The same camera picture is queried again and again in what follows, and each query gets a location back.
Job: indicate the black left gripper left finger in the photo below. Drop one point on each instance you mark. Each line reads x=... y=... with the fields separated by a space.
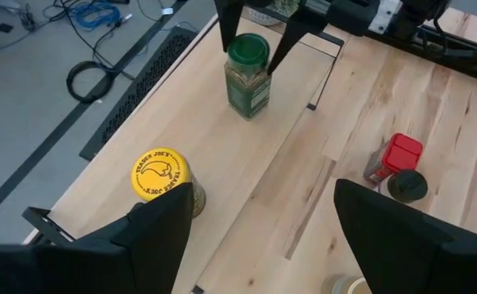
x=99 y=269

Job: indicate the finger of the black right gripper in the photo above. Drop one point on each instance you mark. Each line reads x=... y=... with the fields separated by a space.
x=228 y=20
x=295 y=30

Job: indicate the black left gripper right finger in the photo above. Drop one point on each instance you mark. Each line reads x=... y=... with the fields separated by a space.
x=426 y=269

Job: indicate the oregano jar green lid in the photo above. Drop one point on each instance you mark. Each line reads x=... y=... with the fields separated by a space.
x=248 y=81

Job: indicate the garlic powder jar purple label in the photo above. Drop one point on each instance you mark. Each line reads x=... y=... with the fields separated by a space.
x=408 y=185

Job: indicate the chili onion jar yellow lid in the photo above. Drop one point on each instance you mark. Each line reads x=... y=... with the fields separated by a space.
x=161 y=173

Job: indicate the smoked paprika tin red lid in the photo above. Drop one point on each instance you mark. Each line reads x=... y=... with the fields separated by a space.
x=399 y=153

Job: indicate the small green potted plant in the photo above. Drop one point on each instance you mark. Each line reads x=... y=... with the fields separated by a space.
x=271 y=10

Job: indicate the black perforated floor grille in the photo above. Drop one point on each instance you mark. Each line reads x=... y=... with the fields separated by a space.
x=140 y=90

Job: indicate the wooden shelf with black frame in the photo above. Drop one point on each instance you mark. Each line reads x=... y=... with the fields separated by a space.
x=206 y=134

